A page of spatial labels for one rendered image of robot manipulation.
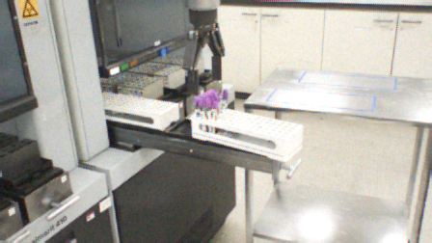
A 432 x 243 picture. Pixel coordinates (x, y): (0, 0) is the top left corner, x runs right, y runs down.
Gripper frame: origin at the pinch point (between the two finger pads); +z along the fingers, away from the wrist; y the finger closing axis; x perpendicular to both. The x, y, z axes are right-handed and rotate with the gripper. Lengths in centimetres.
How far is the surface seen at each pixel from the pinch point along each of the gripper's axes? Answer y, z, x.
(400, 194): 126, 96, -51
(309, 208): 51, 68, -19
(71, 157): -23.3, 18.8, 30.9
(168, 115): -1.0, 11.3, 12.6
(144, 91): 10.3, 9.6, 29.3
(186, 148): -6.4, 18.3, 3.6
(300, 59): 230, 54, 40
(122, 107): -3.7, 10.2, 27.3
